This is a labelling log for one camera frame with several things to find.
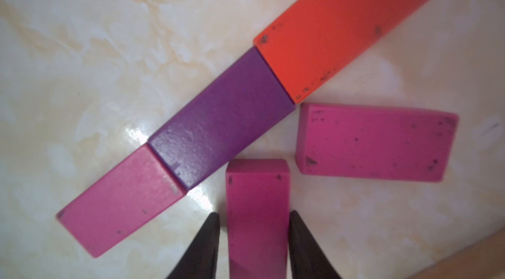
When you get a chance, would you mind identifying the red block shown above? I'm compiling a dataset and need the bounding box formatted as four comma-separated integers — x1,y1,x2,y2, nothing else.
254,0,428,103

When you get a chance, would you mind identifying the purple block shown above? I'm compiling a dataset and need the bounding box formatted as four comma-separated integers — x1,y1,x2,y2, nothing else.
148,47,295,190

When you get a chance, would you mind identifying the wooden block top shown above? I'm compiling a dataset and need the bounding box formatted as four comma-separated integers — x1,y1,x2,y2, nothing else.
411,228,504,278

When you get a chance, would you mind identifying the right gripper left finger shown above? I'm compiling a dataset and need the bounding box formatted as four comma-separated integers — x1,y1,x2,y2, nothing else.
167,213,220,279

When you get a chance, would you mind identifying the magenta block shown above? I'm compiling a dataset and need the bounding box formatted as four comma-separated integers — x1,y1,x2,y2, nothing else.
57,144,188,258
295,103,459,182
226,159,290,278

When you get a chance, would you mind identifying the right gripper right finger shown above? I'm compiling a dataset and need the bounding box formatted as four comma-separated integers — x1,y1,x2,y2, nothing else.
288,211,342,279

